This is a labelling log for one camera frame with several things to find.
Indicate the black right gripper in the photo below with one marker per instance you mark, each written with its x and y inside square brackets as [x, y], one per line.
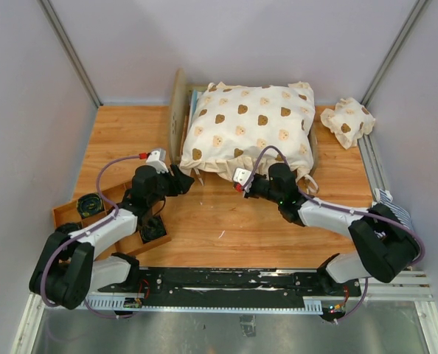
[250, 192]

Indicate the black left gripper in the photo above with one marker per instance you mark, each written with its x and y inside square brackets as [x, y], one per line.
[180, 183]

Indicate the large bear print cushion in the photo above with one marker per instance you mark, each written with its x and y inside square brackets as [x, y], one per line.
[252, 129]

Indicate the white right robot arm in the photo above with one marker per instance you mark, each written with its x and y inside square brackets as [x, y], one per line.
[383, 245]

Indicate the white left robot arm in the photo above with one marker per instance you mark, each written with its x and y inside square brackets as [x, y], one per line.
[68, 269]

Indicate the black item in tray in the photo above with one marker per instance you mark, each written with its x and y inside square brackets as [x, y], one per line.
[153, 230]

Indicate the wooden divided tray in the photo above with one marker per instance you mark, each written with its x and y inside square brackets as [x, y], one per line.
[90, 209]

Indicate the blue striped mattress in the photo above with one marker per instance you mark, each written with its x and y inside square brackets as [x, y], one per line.
[195, 96]

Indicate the small bear print pillow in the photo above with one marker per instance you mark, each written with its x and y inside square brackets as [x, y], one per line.
[348, 121]

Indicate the blue striped cloth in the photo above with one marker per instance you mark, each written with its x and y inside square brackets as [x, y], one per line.
[385, 197]

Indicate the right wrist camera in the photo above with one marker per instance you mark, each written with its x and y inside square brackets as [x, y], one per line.
[242, 178]

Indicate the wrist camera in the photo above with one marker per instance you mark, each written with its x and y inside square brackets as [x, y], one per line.
[156, 159]
[242, 178]

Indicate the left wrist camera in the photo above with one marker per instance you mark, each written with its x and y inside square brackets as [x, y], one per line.
[156, 159]

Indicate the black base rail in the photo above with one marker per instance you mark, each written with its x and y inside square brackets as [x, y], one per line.
[231, 286]

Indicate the aluminium side rail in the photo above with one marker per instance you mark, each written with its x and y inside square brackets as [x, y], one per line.
[372, 163]

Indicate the white slotted cable duct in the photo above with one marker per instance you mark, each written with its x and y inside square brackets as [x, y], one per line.
[128, 304]

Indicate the left aluminium frame post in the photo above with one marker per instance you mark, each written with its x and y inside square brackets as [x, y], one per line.
[60, 32]

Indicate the aluminium frame post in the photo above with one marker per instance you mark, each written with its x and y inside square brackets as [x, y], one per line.
[408, 26]
[60, 32]

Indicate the right aluminium frame post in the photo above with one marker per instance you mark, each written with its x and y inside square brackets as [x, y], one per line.
[408, 26]

